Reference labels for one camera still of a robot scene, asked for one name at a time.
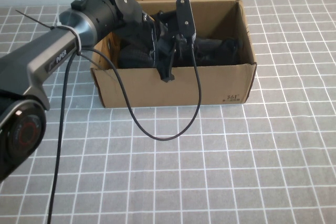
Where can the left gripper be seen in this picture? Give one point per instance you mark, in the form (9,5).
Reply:
(162,27)

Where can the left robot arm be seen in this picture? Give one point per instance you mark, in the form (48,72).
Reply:
(52,48)

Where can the brown cardboard shoe box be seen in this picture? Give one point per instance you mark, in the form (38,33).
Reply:
(210,87)

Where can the grey white-checked tablecloth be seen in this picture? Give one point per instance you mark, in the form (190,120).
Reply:
(210,169)

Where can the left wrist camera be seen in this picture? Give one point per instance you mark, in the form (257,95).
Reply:
(185,16)

